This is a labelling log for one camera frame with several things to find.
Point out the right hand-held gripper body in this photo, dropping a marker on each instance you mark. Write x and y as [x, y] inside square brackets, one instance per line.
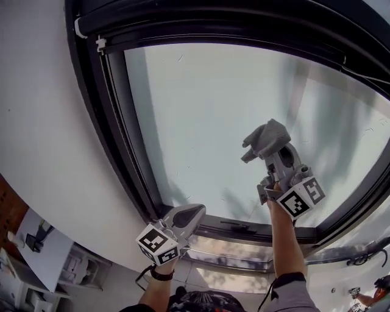
[297, 198]

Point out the black window frame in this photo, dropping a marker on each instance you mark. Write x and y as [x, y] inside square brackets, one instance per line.
[100, 100]

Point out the dark patterned shirt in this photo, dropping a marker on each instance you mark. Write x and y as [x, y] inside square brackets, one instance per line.
[204, 301]

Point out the white cabinet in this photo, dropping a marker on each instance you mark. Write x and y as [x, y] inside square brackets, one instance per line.
[18, 286]

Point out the grey sleeve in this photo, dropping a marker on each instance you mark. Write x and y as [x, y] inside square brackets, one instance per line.
[292, 292]

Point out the person's right forearm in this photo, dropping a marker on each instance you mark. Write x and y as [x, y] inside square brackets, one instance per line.
[286, 243]

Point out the white board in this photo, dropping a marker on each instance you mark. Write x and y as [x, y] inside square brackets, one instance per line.
[45, 262]

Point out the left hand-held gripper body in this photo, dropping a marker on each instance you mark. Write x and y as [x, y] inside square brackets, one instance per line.
[155, 240]

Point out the person's right hand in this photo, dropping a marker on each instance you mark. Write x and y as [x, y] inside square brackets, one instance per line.
[274, 186]

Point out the clear window glass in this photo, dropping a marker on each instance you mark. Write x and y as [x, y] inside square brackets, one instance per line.
[219, 122]

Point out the grey cloth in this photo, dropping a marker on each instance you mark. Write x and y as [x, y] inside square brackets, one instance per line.
[271, 134]

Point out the low window pane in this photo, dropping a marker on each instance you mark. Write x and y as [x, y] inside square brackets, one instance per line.
[231, 259]

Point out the person's left forearm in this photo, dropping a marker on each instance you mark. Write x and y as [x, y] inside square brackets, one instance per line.
[155, 292]

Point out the black lamp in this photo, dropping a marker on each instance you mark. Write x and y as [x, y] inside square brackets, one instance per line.
[38, 237]

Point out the black wristwatch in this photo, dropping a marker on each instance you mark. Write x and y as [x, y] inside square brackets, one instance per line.
[161, 275]

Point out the white shelf unit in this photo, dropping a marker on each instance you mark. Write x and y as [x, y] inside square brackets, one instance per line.
[82, 266]

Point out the white blind bracket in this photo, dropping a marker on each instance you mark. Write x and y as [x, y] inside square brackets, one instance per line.
[100, 45]

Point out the black roller blind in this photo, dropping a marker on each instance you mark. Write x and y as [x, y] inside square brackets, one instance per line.
[213, 18]

